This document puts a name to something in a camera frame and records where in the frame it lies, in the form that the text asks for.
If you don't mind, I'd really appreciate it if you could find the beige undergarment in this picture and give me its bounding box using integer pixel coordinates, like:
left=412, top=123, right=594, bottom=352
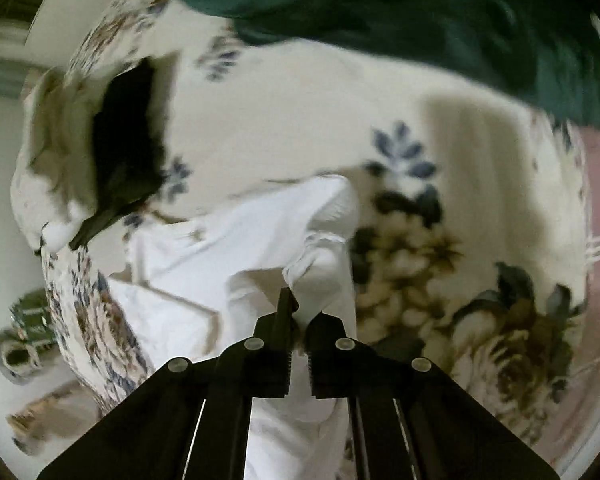
left=10, top=63, right=124, bottom=252

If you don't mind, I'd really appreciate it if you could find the white t-shirt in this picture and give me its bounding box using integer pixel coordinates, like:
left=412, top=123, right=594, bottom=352
left=108, top=176, right=358, bottom=479

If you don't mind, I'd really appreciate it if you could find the black garment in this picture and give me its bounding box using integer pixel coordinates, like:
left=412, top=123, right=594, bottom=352
left=69, top=58, right=164, bottom=250

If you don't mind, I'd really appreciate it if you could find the white mug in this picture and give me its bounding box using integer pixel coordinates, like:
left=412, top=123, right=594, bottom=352
left=0, top=328, right=42, bottom=386

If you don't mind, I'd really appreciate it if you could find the green wire rack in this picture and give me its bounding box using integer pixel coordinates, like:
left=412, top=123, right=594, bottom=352
left=9, top=288, right=55, bottom=346

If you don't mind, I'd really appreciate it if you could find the floral bed sheet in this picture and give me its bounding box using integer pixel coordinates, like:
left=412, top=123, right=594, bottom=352
left=43, top=0, right=590, bottom=449

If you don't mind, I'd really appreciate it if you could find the dark green plush blanket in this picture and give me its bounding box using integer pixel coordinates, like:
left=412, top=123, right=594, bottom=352
left=182, top=0, right=600, bottom=130

